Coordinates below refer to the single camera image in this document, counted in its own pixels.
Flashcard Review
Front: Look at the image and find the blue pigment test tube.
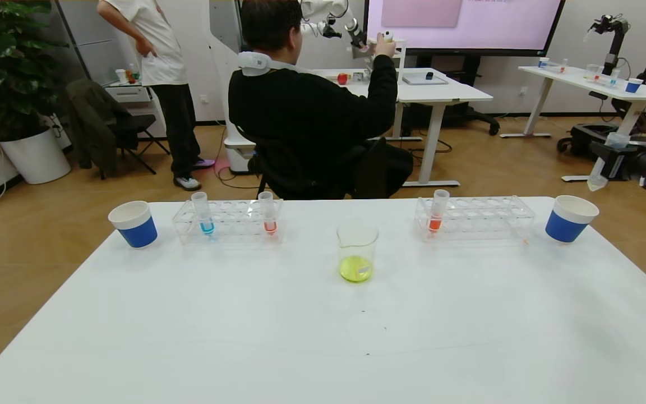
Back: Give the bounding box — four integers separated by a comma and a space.
191, 191, 216, 235

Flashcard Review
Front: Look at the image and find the yellow pigment test tube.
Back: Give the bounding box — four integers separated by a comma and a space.
587, 132, 632, 192

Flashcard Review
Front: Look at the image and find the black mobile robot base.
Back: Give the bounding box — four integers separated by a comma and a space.
557, 123, 646, 169

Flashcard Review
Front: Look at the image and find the orange pigment test tube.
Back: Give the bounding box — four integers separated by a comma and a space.
427, 189, 450, 233
259, 191, 279, 235

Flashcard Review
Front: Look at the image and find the clear glass beaker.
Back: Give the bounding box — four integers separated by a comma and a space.
337, 222, 380, 284

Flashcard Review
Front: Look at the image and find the clear acrylic test tube rack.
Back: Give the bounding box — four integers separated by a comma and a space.
414, 195, 536, 243
173, 199, 285, 246

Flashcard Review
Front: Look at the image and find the black office chair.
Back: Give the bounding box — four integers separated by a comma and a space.
237, 126, 388, 200

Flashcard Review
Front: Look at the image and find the seated person black sweater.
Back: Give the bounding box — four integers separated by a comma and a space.
228, 0, 413, 200

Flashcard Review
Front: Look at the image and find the white neck massager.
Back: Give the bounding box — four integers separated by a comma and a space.
238, 52, 273, 77

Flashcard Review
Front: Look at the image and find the white double desk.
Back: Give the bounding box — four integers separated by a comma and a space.
312, 68, 493, 187

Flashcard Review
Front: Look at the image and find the black display stand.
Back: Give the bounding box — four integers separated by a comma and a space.
402, 56, 500, 137

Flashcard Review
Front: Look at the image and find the blue white paper cup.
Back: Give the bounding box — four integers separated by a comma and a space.
545, 195, 600, 244
108, 200, 159, 249

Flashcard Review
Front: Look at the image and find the black folding chair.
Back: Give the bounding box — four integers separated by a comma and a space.
107, 114, 171, 179

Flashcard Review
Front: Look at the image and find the standing person white shirt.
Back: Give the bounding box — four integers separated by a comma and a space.
97, 0, 216, 191

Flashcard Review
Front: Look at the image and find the dark green jacket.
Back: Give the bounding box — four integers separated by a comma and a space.
65, 77, 133, 175

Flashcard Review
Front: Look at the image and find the white standing desk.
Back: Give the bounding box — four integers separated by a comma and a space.
500, 66, 646, 183

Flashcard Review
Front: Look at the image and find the white plant pot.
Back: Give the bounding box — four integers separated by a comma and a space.
0, 126, 71, 185

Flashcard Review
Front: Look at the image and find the green leafy plant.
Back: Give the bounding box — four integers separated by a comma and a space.
0, 0, 71, 141

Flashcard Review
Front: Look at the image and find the white small shelf frame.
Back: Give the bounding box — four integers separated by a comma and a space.
376, 38, 408, 85

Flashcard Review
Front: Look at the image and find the large wall display screen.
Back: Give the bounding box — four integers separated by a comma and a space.
363, 0, 566, 57

